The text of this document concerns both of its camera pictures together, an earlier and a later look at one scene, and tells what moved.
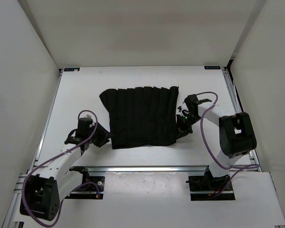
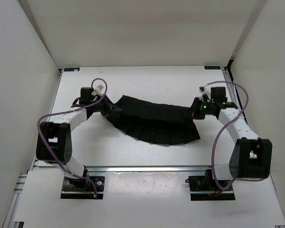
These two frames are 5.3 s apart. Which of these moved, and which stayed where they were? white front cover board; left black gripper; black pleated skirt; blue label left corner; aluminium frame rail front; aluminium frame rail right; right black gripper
Moved: left black gripper; right black gripper; black pleated skirt
Stayed: blue label left corner; aluminium frame rail right; white front cover board; aluminium frame rail front
